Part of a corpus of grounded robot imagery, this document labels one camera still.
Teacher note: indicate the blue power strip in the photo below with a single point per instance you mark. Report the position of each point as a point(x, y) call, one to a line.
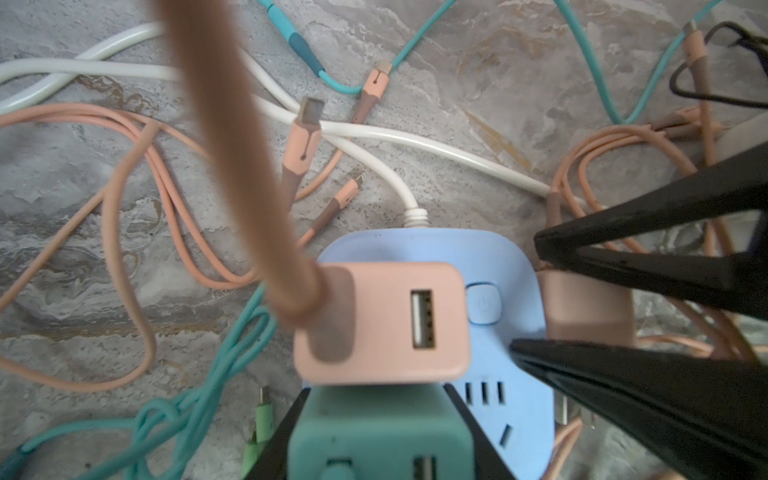
point(513, 409)

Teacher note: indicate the pink usb charger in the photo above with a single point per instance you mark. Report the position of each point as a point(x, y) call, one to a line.
point(387, 323)
point(580, 308)

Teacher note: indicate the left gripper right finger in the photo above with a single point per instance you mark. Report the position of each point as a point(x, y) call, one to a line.
point(488, 465)

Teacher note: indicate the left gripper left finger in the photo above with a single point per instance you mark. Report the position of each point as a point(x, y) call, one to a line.
point(273, 462)

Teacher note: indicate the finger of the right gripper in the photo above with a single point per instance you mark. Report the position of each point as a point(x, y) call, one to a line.
point(702, 238)
point(705, 418)

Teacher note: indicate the pink USB charger front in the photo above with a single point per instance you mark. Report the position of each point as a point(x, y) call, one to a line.
point(580, 308)

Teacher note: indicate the teal charger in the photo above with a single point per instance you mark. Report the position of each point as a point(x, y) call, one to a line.
point(380, 432)

